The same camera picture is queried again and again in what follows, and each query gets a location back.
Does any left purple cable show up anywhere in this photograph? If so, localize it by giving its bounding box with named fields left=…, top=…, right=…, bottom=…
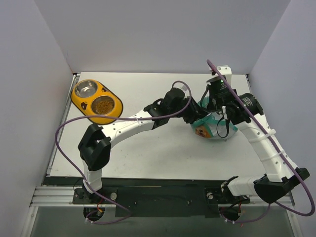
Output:
left=54, top=80, right=192, bottom=225

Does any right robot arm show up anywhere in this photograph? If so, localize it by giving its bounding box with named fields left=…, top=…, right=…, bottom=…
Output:
left=207, top=77, right=310, bottom=203

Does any green pet food bag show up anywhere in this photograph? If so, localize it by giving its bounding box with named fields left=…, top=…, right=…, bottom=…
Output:
left=190, top=97, right=239, bottom=143

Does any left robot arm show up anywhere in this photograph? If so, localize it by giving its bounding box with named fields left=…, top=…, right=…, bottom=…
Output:
left=78, top=88, right=207, bottom=195

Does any yellow double pet bowl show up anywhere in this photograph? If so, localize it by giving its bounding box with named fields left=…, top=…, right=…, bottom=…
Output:
left=71, top=79, right=123, bottom=118

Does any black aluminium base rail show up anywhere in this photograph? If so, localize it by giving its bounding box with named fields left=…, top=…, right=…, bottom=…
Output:
left=31, top=176, right=294, bottom=219

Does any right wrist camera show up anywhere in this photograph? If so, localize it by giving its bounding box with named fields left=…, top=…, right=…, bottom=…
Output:
left=210, top=65, right=232, bottom=85

